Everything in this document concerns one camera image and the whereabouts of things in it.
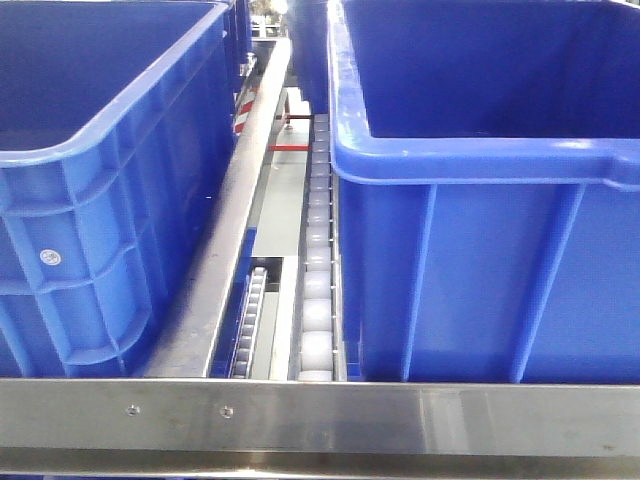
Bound blue crate left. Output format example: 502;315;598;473
1;1;234;377

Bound large blue crate centre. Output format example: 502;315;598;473
327;1;639;384

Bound steel divider rail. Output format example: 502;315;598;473
145;39;291;379

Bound white roller track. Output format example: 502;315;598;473
291;114;346;383

